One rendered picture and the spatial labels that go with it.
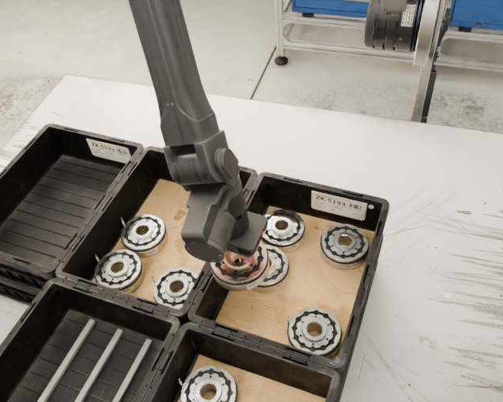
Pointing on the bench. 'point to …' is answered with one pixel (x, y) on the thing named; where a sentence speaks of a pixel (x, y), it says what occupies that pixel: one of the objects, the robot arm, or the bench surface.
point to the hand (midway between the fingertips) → (238, 252)
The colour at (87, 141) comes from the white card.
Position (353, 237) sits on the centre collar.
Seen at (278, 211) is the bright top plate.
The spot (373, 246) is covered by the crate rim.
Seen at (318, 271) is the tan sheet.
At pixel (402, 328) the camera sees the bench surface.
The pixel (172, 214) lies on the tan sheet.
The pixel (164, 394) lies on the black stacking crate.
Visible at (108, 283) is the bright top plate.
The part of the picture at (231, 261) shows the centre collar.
